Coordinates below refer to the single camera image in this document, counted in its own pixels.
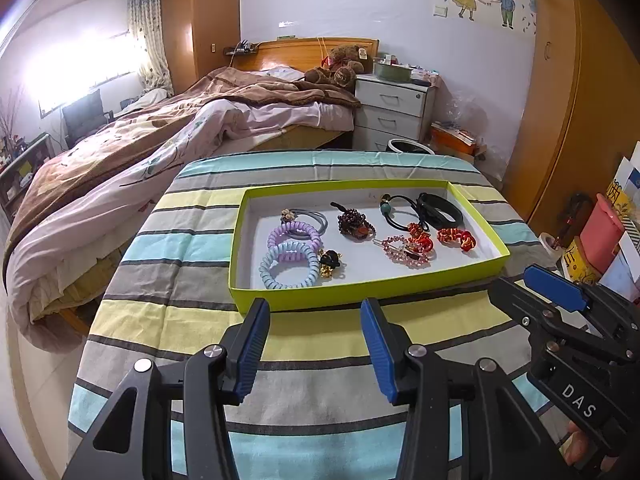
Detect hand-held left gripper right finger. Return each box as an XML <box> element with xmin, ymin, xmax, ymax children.
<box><xmin>360</xmin><ymin>297</ymin><xmax>566</xmax><ymax>480</ymax></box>

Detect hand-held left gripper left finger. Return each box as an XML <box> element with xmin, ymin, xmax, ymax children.
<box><xmin>62</xmin><ymin>297</ymin><xmax>272</xmax><ymax>480</ymax></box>

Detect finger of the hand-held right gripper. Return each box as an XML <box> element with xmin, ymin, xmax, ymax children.
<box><xmin>523</xmin><ymin>263</ymin><xmax>622</xmax><ymax>334</ymax></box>
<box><xmin>487</xmin><ymin>276</ymin><xmax>559</xmax><ymax>357</ymax></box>

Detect green cardboard box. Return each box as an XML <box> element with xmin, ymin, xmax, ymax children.
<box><xmin>228</xmin><ymin>179</ymin><xmax>511</xmax><ymax>315</ymax></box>

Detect blue spiral hair tie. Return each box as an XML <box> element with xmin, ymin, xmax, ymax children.
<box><xmin>258</xmin><ymin>241</ymin><xmax>320</xmax><ymax>291</ymax></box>

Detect red braided hair tie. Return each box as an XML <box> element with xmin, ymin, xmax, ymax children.
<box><xmin>436</xmin><ymin>227</ymin><xmax>477</xmax><ymax>252</ymax></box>
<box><xmin>406</xmin><ymin>222</ymin><xmax>437</xmax><ymax>257</ymax></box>

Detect pink rhinestone hair clip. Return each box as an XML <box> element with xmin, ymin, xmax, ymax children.
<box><xmin>372</xmin><ymin>234</ymin><xmax>432</xmax><ymax>269</ymax></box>

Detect black gold hair ornament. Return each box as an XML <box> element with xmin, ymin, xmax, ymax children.
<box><xmin>318</xmin><ymin>248</ymin><xmax>347</xmax><ymax>282</ymax></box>

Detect purple spiral hair tie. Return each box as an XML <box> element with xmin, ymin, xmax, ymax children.
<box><xmin>267</xmin><ymin>221</ymin><xmax>324</xmax><ymax>262</ymax></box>

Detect dark red beaded hair tie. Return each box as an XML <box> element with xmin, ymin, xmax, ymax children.
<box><xmin>329</xmin><ymin>201</ymin><xmax>377</xmax><ymax>242</ymax></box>

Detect black green bead hair tie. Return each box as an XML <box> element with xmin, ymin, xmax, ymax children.
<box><xmin>379</xmin><ymin>192</ymin><xmax>427</xmax><ymax>229</ymax></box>

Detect person's right hand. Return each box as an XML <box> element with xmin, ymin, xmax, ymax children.
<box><xmin>561</xmin><ymin>419</ymin><xmax>597</xmax><ymax>468</ymax></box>

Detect yellow printed box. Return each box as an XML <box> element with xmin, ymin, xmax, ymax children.
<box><xmin>561</xmin><ymin>236</ymin><xmax>602</xmax><ymax>284</ymax></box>

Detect tape roll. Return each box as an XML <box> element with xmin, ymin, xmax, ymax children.
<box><xmin>539</xmin><ymin>233</ymin><xmax>564</xmax><ymax>262</ymax></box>

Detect pink plastic container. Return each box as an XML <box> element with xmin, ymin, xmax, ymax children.
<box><xmin>579</xmin><ymin>193</ymin><xmax>627</xmax><ymax>274</ymax></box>

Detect striped bed sheet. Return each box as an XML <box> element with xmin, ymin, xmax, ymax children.
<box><xmin>67</xmin><ymin>150</ymin><xmax>567</xmax><ymax>480</ymax></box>

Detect large wooden wardrobe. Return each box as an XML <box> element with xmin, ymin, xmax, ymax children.
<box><xmin>501</xmin><ymin>0</ymin><xmax>640</xmax><ymax>241</ymax></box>

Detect orange box of books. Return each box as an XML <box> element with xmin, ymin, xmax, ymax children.
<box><xmin>429</xmin><ymin>119</ymin><xmax>489</xmax><ymax>164</ymax></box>

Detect white trash bin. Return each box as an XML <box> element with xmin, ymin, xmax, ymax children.
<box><xmin>387</xmin><ymin>138</ymin><xmax>437</xmax><ymax>157</ymax></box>

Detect pink quilt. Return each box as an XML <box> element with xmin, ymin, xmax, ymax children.
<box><xmin>4</xmin><ymin>97</ymin><xmax>357</xmax><ymax>352</ymax></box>

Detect clear plastic bag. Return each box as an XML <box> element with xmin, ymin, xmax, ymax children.
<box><xmin>439</xmin><ymin>94</ymin><xmax>477</xmax><ymax>127</ymax></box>

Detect white nightstand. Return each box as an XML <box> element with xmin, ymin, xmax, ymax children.
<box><xmin>352</xmin><ymin>73</ymin><xmax>434</xmax><ymax>154</ymax></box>

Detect brown blanket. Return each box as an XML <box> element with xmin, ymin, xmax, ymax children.
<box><xmin>4</xmin><ymin>66</ymin><xmax>362</xmax><ymax>261</ymax></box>

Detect green basin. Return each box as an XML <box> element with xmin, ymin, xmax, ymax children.
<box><xmin>373</xmin><ymin>62</ymin><xmax>414</xmax><ymax>84</ymax></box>

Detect brown teddy bear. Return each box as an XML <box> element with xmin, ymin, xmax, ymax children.
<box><xmin>304</xmin><ymin>44</ymin><xmax>371</xmax><ymax>94</ymax></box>

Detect black chair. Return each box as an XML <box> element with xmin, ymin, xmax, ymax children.
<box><xmin>61</xmin><ymin>89</ymin><xmax>114</xmax><ymax>149</ymax></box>

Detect cluttered desk shelf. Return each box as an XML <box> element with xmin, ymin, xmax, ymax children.
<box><xmin>0</xmin><ymin>131</ymin><xmax>52</xmax><ymax>212</ymax></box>

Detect wooden bed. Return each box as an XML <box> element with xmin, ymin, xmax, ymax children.
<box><xmin>221</xmin><ymin>37</ymin><xmax>380</xmax><ymax>154</ymax></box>

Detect window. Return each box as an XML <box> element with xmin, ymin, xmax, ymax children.
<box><xmin>30</xmin><ymin>29</ymin><xmax>152</xmax><ymax>117</ymax></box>

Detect patterned curtain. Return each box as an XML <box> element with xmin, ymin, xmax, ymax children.
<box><xmin>126</xmin><ymin>0</ymin><xmax>174</xmax><ymax>97</ymax></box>

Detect tall wooden cabinet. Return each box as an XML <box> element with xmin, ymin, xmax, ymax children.
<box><xmin>159</xmin><ymin>0</ymin><xmax>242</xmax><ymax>95</ymax></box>

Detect dried branches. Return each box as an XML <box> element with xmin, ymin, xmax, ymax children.
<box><xmin>0</xmin><ymin>86</ymin><xmax>24</xmax><ymax>142</ymax></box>

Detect black band hair tie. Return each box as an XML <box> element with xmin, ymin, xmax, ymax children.
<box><xmin>416</xmin><ymin>191</ymin><xmax>466</xmax><ymax>229</ymax></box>

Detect grey flower hair tie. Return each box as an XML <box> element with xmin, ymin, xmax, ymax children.
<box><xmin>280</xmin><ymin>206</ymin><xmax>329</xmax><ymax>235</ymax></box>

